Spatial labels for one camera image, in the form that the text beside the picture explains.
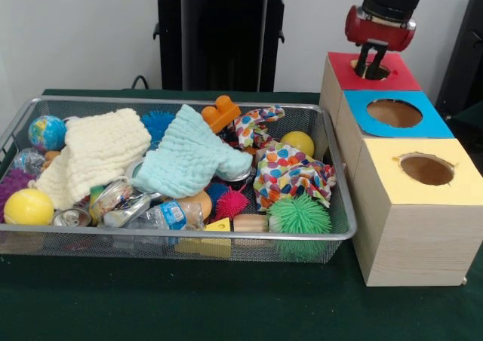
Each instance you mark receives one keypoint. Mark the cream waffle cloth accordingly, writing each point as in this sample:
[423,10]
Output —
[98,152]

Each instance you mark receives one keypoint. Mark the light teal waffle cloth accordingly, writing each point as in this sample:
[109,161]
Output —
[189,156]

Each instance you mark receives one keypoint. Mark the blue spiky ball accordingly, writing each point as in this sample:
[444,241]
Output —
[155,122]

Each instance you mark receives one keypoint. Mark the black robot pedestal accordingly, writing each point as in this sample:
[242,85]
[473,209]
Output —
[219,39]

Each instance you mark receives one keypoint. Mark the orange toy block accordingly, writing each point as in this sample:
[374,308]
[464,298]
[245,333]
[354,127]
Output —
[219,115]

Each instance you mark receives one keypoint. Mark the black panel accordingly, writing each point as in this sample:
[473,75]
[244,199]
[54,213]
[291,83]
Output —
[466,54]

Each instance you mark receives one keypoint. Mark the large yellow ball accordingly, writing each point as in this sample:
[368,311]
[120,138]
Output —
[29,207]

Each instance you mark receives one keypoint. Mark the wooden box with three holes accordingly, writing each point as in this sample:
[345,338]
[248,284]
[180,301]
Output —
[415,235]

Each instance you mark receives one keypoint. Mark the small yellow ball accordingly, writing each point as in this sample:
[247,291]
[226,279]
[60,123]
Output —
[299,142]

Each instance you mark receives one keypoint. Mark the blue globe ball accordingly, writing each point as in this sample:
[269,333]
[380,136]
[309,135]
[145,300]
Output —
[47,133]

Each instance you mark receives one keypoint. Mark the dark green tablecloth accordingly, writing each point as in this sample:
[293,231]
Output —
[226,303]

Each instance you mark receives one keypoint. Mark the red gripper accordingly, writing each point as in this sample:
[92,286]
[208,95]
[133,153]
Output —
[377,35]

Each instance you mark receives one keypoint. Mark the green spiky ball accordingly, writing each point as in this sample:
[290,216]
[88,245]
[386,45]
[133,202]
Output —
[299,215]

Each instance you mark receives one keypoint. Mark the white colourful print cloth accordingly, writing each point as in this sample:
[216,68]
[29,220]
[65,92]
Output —
[253,126]

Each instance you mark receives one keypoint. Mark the polka dot cloth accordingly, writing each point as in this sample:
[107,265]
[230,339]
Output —
[290,175]

